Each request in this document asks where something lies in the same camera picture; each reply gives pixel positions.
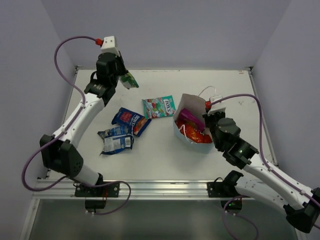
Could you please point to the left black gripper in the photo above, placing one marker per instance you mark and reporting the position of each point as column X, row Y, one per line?
column 120, row 69

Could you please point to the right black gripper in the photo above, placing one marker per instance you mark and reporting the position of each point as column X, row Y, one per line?
column 207, row 118

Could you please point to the yellow green candy packet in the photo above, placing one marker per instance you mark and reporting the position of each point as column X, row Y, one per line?
column 128, row 81

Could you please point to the light blue paper bag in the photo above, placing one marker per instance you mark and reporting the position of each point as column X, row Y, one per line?
column 196, row 105

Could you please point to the blue red snack packet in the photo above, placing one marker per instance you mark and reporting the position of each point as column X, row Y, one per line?
column 126, row 117

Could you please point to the green red snack packet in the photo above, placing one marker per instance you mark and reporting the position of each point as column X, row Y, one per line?
column 159, row 107

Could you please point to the blue Kettle chips bag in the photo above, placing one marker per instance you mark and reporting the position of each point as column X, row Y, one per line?
column 116, row 140

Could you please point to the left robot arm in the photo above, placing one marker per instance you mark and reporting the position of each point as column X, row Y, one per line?
column 59, row 150

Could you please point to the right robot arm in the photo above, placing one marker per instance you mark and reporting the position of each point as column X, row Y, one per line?
column 300, row 203

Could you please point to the orange red chips bag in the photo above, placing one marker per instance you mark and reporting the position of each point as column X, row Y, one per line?
column 192, row 134

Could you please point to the purple snack packet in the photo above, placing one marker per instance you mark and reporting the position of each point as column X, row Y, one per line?
column 189, row 118

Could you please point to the right base control box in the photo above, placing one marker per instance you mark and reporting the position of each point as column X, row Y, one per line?
column 235, row 206

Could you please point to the base control box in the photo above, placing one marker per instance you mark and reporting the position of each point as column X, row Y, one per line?
column 92, row 205
column 235, row 206

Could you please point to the left base control box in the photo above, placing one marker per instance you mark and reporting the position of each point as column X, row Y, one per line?
column 92, row 205

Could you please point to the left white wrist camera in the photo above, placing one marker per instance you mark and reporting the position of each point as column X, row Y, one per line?
column 109, row 45

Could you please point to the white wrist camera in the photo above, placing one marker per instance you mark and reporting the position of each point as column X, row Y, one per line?
column 214, row 105
column 109, row 45

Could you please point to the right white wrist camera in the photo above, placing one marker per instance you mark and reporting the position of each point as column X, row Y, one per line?
column 214, row 105

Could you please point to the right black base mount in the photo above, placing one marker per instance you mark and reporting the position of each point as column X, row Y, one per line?
column 223, row 189

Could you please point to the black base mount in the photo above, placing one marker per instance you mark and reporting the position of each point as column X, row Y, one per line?
column 223, row 189
column 110, row 191

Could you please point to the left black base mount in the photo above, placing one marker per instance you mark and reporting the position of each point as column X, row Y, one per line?
column 110, row 191

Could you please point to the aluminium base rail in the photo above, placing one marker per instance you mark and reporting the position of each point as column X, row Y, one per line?
column 143, row 190

